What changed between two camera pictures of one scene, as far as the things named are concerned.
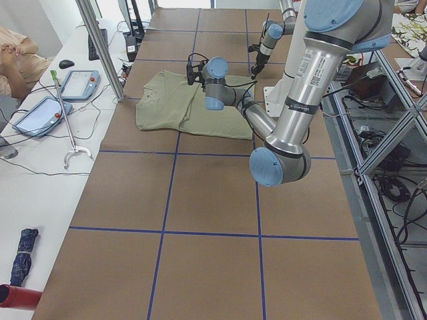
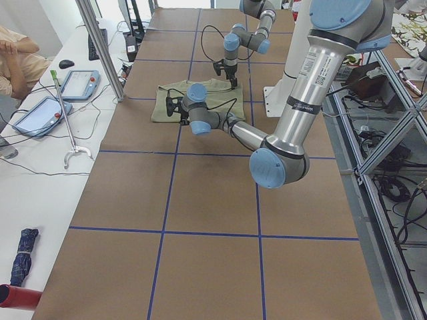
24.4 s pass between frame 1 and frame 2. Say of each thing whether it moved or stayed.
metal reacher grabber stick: stayed
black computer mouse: stayed
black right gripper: moved
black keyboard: stayed
